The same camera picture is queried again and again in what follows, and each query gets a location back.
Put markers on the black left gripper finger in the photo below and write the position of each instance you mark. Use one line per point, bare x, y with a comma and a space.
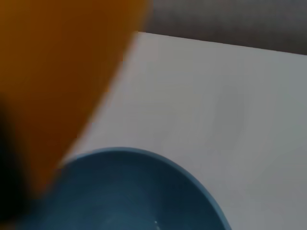
12, 167

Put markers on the yellow banana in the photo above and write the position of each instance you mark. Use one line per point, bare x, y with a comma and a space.
60, 72

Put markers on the blue plastic bowl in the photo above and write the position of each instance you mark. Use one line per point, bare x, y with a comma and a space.
120, 191

